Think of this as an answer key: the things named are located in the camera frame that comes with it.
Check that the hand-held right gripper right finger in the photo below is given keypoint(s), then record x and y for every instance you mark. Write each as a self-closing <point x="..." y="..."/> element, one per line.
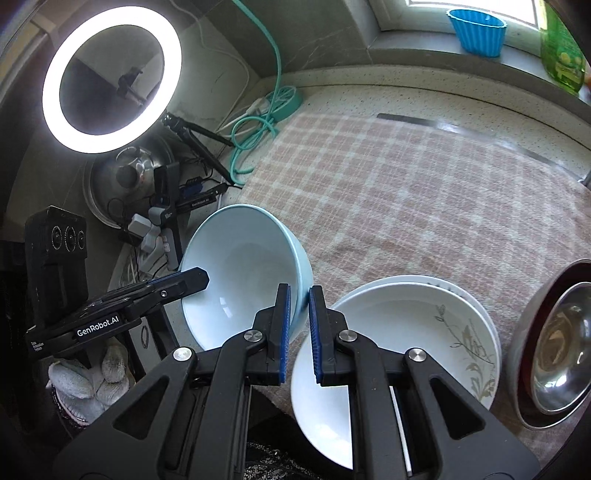
<point x="316" y="332"/>

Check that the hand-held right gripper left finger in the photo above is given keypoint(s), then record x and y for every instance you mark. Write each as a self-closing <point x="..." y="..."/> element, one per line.
<point x="286" y="332"/>

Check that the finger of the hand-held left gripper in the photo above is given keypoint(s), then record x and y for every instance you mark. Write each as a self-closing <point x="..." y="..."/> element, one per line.
<point x="180" y="281"/>

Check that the light blue bowl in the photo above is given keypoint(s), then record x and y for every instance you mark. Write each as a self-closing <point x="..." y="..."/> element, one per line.
<point x="231" y="258"/>

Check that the white plate gold leaf pattern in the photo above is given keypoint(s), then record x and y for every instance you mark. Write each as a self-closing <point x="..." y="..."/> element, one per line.
<point x="392" y="332"/>

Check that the white floral plate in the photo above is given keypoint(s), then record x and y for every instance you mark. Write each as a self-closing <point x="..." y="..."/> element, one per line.
<point x="443" y="284"/>

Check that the large stainless steel bowl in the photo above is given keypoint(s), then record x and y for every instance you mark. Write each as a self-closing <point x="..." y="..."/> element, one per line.
<point x="515" y="360"/>

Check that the red stainless steel bowl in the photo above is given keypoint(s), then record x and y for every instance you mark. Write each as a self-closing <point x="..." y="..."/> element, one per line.
<point x="558" y="360"/>

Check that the person's left hand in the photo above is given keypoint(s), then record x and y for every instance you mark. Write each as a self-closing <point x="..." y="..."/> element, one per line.
<point x="92" y="387"/>

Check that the white power adapter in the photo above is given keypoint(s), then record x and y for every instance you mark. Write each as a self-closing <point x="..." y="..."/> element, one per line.
<point x="140" y="225"/>
<point x="150" y="240"/>

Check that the steel pot lid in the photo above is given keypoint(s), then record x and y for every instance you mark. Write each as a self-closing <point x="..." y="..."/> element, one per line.
<point x="101" y="194"/>

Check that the black tripod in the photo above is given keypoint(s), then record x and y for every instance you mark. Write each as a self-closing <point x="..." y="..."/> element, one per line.
<point x="198" y="143"/>

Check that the pink plaid cloth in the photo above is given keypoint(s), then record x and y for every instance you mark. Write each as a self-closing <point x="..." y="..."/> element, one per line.
<point x="392" y="194"/>

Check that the blue silicone cup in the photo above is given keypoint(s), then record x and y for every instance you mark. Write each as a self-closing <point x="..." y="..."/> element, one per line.
<point x="478" y="34"/>

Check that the green dish soap bottle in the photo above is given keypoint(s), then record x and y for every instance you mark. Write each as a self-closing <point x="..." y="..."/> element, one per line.
<point x="561" y="60"/>

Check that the black stand post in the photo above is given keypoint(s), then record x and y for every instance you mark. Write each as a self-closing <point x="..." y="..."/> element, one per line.
<point x="170" y="203"/>

